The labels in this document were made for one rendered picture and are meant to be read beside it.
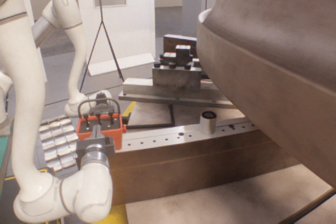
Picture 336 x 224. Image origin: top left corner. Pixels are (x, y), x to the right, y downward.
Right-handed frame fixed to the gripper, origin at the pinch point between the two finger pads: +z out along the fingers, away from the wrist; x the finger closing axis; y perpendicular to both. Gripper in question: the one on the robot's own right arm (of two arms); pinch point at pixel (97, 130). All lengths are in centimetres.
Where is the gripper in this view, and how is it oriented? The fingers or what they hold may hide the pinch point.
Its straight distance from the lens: 89.9
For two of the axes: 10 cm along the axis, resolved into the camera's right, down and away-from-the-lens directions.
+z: -2.3, -4.5, 8.6
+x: -9.7, 1.1, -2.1
